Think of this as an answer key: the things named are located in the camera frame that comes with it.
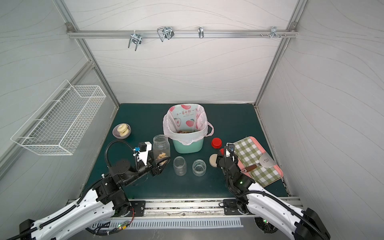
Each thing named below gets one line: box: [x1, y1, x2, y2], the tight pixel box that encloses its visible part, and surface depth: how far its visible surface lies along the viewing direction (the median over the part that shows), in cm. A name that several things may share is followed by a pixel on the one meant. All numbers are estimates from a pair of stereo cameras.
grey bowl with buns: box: [112, 123, 132, 140], surface depth 100 cm
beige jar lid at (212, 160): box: [209, 153, 218, 168], surface depth 92 cm
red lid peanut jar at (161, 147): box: [152, 134, 171, 163], surface depth 64 cm
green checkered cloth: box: [234, 137, 282, 188], surface depth 90 cm
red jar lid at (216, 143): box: [211, 137, 223, 149], surface depth 98 cm
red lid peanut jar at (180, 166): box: [173, 156, 187, 177], surface depth 80 cm
